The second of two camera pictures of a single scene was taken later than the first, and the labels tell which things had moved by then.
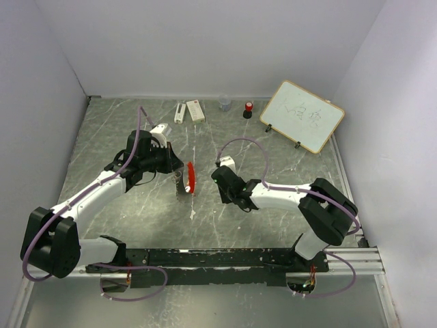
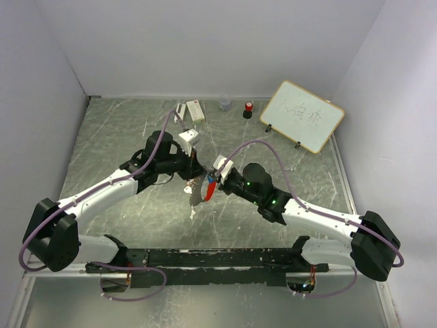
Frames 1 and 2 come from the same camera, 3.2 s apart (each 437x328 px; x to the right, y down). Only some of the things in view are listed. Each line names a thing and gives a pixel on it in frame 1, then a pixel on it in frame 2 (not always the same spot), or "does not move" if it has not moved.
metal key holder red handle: (190, 178) -> (210, 190)
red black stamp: (247, 113) does not move
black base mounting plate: (221, 266) does not move
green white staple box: (195, 111) does not move
